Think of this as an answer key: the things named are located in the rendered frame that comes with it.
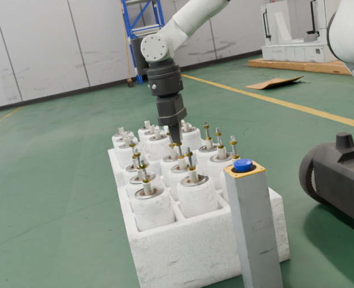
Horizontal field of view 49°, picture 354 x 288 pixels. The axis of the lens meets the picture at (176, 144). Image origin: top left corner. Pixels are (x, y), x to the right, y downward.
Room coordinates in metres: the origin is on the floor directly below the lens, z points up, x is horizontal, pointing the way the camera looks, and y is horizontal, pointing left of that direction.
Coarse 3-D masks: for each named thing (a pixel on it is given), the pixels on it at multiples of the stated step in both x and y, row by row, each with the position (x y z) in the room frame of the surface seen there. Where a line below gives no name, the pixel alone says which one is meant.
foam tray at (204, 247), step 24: (120, 192) 1.15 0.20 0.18; (216, 192) 1.00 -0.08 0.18; (216, 216) 0.86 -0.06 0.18; (144, 240) 0.83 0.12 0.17; (168, 240) 0.84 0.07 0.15; (192, 240) 0.85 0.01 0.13; (216, 240) 0.86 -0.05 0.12; (144, 264) 0.83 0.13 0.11; (168, 264) 0.83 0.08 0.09; (192, 264) 0.84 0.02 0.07; (216, 264) 0.86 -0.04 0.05
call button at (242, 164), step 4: (240, 160) 0.78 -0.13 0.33; (244, 160) 0.78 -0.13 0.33; (248, 160) 0.77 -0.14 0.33; (236, 164) 0.77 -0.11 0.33; (240, 164) 0.76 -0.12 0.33; (244, 164) 0.76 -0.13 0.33; (248, 164) 0.76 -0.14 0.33; (252, 164) 0.76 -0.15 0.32; (236, 168) 0.76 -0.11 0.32; (240, 168) 0.76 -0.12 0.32; (244, 168) 0.75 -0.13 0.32; (248, 168) 0.76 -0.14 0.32
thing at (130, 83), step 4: (120, 0) 6.56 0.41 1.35; (120, 4) 6.57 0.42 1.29; (124, 28) 6.56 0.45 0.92; (124, 32) 6.56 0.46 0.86; (124, 36) 6.56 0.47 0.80; (128, 60) 6.56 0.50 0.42; (128, 64) 6.55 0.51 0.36; (128, 68) 6.55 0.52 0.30; (128, 80) 6.48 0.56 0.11; (128, 84) 6.64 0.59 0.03; (132, 84) 6.36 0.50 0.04
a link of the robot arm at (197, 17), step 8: (192, 0) 1.01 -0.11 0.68; (200, 0) 0.99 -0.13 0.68; (208, 0) 0.98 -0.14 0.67; (216, 0) 0.98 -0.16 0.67; (224, 0) 0.98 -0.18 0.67; (184, 8) 1.01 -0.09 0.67; (192, 8) 1.00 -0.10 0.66; (200, 8) 0.99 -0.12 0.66; (208, 8) 0.99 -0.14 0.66; (216, 8) 0.99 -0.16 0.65; (184, 16) 1.00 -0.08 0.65; (192, 16) 0.99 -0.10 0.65; (200, 16) 0.99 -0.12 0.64; (208, 16) 1.00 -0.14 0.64; (192, 24) 1.00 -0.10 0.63; (200, 24) 1.01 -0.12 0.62
